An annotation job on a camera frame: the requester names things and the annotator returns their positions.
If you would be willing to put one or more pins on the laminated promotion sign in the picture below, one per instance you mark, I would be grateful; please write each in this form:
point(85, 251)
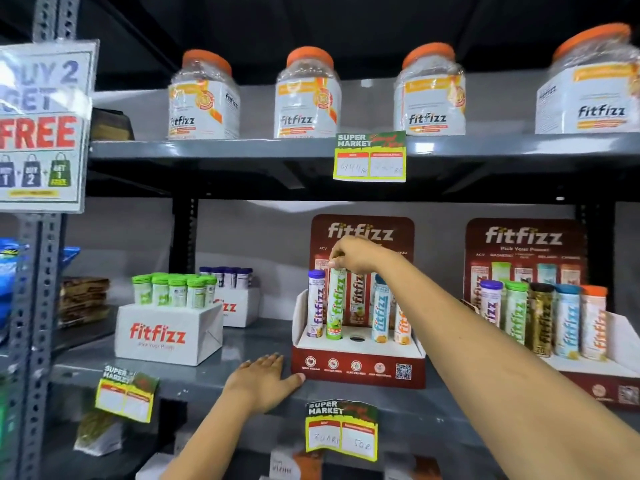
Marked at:
point(42, 129)

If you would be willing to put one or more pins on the green tablet tube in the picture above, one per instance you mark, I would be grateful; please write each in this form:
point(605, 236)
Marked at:
point(336, 307)
point(516, 314)

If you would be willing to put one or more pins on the small white cardboard box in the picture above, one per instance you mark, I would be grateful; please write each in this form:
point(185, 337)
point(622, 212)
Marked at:
point(240, 307)

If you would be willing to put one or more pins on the large white cardboard box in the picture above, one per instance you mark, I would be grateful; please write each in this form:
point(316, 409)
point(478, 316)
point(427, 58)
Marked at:
point(165, 337)

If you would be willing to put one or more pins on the red cardboard display box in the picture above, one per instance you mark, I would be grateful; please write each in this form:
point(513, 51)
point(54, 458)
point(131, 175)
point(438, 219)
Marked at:
point(357, 364)
point(525, 239)

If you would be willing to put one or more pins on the gold tablet tube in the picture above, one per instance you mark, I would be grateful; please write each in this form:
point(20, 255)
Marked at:
point(541, 322)

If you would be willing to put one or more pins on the orange tablet tube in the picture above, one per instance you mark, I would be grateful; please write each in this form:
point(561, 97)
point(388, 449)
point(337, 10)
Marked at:
point(593, 327)
point(401, 327)

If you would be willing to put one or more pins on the group of dark cap tubes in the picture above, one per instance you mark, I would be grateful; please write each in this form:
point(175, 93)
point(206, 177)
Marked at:
point(227, 277)

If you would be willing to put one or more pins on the brown flat packet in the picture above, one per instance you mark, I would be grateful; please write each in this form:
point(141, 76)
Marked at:
point(111, 125)

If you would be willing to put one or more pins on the person's right fingers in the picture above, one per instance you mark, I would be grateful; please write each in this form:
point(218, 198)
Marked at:
point(339, 255)

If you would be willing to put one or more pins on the person's left forearm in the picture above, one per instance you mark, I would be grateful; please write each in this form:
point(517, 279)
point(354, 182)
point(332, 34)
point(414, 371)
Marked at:
point(210, 444)

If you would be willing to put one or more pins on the stack of brown packets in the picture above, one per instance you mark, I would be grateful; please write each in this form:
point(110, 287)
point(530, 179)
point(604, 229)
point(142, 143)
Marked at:
point(84, 299)

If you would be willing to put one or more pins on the group of green cap tubes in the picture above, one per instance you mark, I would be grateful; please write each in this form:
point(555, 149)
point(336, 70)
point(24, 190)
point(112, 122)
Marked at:
point(175, 292)

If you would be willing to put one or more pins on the yellow shelf price tag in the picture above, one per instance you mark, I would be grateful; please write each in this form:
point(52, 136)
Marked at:
point(341, 432)
point(125, 397)
point(370, 157)

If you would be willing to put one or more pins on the person's right hand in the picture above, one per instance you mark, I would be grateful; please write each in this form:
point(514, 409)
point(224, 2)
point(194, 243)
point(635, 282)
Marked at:
point(362, 254)

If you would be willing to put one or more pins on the blue snack packet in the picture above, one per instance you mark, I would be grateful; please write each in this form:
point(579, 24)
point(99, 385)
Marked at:
point(7, 274)

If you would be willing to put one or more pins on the white packet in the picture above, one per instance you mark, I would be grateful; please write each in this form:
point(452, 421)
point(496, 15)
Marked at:
point(284, 465)

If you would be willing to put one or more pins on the purple cap tablet tube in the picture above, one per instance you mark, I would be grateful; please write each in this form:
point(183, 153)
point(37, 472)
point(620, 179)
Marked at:
point(316, 304)
point(491, 304)

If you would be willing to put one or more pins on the person's left hand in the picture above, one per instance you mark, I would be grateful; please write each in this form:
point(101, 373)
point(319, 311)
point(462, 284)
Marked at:
point(260, 384)

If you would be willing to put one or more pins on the blue tablet tube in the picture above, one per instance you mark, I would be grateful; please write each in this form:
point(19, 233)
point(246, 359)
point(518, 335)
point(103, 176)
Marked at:
point(380, 314)
point(567, 324)

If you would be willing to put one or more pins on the orange packet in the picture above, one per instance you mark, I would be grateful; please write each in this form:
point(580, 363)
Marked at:
point(310, 468)

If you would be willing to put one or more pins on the orange lid plastic jar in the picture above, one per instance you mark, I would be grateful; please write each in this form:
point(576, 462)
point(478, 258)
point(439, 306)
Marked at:
point(307, 102)
point(202, 104)
point(590, 89)
point(430, 99)

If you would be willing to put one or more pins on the person's right forearm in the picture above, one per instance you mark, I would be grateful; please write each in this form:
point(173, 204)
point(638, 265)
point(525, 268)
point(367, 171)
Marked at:
point(475, 354)

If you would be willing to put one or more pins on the person's left thumb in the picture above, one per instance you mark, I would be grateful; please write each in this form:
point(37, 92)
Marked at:
point(294, 381)

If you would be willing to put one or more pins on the grey metal shelf rack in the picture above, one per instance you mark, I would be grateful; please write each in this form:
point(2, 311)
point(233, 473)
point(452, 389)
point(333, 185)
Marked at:
point(250, 150)

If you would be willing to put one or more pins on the green and white pouch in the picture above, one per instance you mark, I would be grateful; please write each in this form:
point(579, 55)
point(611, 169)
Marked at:
point(99, 434)

